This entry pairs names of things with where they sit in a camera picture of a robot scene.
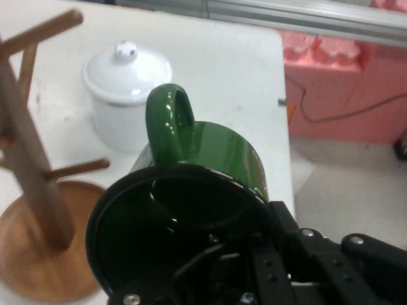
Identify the white enamel pot lid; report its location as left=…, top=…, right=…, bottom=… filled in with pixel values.
left=83, top=40, right=174, bottom=104

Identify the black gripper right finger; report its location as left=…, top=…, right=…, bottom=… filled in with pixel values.
left=269, top=201, right=407, bottom=305

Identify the green enamel mug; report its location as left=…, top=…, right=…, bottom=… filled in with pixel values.
left=85, top=83, right=272, bottom=301

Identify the thin dark cable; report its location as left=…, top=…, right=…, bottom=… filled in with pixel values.
left=284, top=74, right=407, bottom=123

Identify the pink foam padding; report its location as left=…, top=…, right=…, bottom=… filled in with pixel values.
left=276, top=28, right=407, bottom=146

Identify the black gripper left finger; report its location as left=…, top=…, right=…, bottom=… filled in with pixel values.
left=107, top=234, right=297, bottom=305

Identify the wooden mug tree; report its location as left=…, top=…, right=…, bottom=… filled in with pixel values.
left=0, top=9, right=111, bottom=303

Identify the aluminium frame rail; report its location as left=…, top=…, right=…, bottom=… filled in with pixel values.
left=203, top=0, right=407, bottom=49

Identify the white enamel pot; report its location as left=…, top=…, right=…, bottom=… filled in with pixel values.
left=90, top=85, right=169, bottom=154

